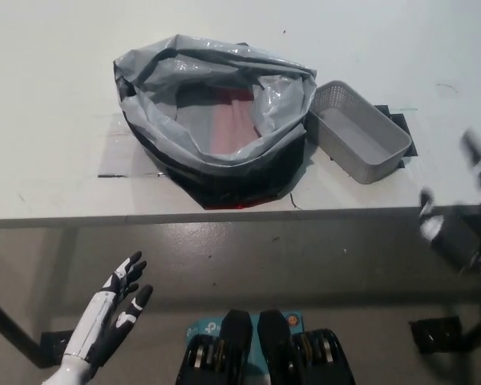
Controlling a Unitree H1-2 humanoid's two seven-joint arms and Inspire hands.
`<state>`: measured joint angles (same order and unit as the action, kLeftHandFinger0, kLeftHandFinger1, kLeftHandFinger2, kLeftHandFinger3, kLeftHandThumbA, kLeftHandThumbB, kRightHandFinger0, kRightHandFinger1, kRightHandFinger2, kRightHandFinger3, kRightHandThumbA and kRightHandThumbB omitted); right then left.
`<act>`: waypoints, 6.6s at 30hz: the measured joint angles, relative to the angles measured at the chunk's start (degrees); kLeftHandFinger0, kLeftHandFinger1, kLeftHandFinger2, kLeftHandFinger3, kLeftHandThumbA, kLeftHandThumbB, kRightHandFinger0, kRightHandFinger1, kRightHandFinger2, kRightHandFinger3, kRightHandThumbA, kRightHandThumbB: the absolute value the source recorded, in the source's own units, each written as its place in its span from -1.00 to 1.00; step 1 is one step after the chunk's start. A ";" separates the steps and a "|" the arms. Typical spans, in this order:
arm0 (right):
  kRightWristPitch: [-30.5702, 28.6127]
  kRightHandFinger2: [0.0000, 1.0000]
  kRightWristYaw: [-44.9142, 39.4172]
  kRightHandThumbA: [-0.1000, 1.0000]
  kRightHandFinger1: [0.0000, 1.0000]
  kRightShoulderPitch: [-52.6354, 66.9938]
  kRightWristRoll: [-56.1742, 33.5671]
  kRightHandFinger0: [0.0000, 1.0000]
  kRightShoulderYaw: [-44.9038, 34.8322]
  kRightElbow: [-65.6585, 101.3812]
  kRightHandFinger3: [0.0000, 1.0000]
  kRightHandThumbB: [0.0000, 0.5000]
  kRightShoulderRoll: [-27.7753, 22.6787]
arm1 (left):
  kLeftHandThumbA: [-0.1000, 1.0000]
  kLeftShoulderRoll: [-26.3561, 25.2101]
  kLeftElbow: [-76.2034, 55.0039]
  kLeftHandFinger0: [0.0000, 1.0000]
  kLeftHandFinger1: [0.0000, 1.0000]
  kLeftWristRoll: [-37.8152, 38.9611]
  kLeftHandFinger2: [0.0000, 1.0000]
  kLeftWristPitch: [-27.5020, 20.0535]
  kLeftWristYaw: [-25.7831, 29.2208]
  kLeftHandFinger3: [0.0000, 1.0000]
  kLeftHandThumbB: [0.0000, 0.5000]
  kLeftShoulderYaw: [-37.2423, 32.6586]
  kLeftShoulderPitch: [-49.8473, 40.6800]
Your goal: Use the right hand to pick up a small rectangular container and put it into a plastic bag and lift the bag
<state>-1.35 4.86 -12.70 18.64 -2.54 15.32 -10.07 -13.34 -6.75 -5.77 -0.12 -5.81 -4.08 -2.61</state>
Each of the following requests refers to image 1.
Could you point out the red pink packet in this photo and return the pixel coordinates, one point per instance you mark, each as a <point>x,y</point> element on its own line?
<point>228,120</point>

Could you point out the teal router box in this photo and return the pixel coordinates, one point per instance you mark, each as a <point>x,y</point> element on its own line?
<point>204,329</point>

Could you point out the clear tape patch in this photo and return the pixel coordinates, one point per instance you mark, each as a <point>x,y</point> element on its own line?
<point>116,152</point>

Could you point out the small grey rectangular basket container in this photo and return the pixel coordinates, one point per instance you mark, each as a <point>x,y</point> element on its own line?
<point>356,136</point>

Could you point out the black slanted table leg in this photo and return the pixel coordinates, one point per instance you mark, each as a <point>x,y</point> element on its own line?
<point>8,321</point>

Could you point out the grey and black plastic bag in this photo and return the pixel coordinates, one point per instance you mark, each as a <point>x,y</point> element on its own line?
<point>240,176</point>

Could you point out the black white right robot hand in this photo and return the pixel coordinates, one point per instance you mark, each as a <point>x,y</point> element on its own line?
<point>453,236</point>

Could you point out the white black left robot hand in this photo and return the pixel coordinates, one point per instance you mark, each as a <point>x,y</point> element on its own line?
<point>100,321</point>

